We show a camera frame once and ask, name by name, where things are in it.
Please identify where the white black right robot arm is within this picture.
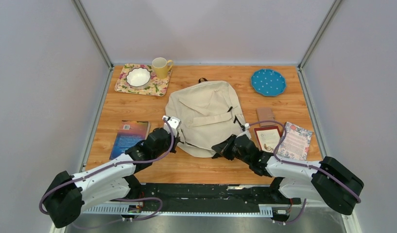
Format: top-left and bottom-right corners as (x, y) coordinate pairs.
(212, 134), (364, 215)

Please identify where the yellow ceramic mug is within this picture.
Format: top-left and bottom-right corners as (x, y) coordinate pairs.
(152, 57), (174, 79)

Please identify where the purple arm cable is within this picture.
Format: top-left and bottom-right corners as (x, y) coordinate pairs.
(38, 117), (177, 226)
(246, 120), (362, 225)

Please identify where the floral square tray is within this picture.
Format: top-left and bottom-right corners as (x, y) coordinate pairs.
(114, 64), (172, 97)

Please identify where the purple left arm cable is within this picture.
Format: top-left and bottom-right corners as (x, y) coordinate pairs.
(38, 117), (177, 226)

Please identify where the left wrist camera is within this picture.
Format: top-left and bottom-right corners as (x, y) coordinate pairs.
(162, 115), (181, 132)

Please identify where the floral cover notebook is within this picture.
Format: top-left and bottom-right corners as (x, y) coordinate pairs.
(277, 122), (313, 160)

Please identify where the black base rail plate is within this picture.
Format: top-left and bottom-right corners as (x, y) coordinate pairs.
(126, 183), (302, 213)

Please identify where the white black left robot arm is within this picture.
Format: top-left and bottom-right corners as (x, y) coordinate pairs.
(38, 128), (178, 228)

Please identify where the cream canvas backpack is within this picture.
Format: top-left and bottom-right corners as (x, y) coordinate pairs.
(165, 81), (251, 158)

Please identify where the blue polka dot plate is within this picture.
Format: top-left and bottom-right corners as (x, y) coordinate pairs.
(250, 68), (287, 97)

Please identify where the red cover book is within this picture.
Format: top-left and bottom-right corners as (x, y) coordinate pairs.
(254, 126), (282, 153)

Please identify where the brown small notebook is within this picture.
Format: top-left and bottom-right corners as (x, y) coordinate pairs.
(256, 107), (276, 127)

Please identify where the blue sunset cover book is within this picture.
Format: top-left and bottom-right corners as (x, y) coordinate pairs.
(109, 120), (150, 160)

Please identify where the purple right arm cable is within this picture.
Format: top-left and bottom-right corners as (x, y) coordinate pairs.
(246, 120), (362, 225)

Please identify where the white scalloped bowl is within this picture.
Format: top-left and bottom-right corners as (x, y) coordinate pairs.
(126, 68), (151, 89)

